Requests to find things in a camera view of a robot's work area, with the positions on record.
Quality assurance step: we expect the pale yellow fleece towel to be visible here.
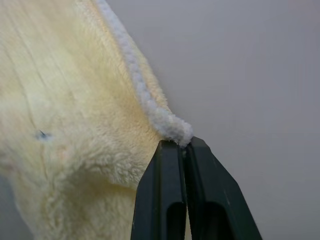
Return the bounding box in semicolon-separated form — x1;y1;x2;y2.
0;0;195;240

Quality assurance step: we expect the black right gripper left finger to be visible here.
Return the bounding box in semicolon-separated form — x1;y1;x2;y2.
130;139;188;240

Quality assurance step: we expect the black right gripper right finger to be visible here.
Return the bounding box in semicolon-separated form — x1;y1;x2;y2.
181;136;263;240

